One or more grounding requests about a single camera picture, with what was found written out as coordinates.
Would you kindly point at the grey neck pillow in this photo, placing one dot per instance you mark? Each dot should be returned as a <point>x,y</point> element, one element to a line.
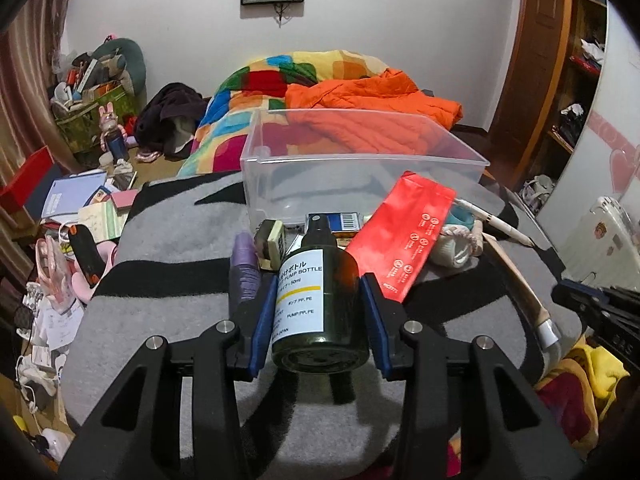
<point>122,60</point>

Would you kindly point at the red paper packet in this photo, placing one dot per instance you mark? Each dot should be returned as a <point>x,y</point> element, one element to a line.
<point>395,242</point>

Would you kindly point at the silver white pen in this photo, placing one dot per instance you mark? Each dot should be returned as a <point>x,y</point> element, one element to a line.
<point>495,222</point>

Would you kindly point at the striped curtain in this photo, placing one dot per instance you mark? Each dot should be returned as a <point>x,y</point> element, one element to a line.
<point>31,34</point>

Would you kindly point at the pink rabbit figure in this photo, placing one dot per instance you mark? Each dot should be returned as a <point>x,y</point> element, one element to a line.
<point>113,134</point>

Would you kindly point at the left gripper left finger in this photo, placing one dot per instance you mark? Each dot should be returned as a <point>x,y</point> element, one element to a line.
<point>253,323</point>

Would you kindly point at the green pump spray bottle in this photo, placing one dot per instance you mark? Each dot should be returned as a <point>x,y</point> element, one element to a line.
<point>318,325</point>

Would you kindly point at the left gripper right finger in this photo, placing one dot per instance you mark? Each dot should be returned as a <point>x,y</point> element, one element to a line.
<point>385,319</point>

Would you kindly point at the green cluttered storage basket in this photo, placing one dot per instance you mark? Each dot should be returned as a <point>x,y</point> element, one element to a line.
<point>78,121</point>

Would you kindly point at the blue notebook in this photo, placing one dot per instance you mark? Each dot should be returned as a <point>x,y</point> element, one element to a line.
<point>67,195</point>

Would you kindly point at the blue white small box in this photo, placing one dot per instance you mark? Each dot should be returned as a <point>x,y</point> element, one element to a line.
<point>332,223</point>

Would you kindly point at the white suitcase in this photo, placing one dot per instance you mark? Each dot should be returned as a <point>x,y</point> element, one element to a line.
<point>603,249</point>

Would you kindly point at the clear plastic storage bin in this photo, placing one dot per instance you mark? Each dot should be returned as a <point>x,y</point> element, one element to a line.
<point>297,162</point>

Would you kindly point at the pink headphone stand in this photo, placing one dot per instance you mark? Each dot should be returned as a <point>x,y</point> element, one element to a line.
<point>63,280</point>

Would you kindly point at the wooden shelf unit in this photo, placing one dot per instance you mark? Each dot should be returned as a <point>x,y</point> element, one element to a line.
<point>577,55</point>

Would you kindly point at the red box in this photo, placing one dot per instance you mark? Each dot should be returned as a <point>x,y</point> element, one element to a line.
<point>15,194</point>

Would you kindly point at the orange puffer jacket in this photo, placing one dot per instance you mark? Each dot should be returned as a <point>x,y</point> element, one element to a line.
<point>392,91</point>

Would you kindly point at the dark clothes pile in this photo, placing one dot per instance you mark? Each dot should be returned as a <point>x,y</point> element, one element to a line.
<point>168,122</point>

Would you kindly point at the wooden door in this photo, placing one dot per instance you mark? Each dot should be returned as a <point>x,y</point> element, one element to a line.
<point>533,76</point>

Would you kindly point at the small green white box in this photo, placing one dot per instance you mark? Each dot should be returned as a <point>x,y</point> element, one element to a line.
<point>269,241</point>

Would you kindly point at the teal tape roll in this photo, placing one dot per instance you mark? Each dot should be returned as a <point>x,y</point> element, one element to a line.
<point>459,216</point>

